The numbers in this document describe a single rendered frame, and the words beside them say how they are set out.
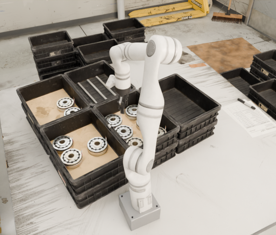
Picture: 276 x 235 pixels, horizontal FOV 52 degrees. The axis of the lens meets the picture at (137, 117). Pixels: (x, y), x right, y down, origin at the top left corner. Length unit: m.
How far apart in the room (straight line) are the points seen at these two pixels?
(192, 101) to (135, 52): 0.77
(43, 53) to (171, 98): 1.59
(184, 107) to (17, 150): 1.00
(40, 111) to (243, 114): 1.28
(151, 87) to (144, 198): 0.49
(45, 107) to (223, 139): 1.08
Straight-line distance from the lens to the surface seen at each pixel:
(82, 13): 4.78
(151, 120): 0.99
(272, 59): 3.35
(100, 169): 1.27
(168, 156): 1.58
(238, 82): 3.06
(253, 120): 1.95
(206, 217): 1.43
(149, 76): 0.96
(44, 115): 1.73
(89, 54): 2.96
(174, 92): 1.84
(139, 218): 1.30
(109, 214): 1.41
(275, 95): 2.81
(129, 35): 3.18
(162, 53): 0.93
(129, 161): 1.07
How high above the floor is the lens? 1.93
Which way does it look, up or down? 42 degrees down
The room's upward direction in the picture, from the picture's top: straight up
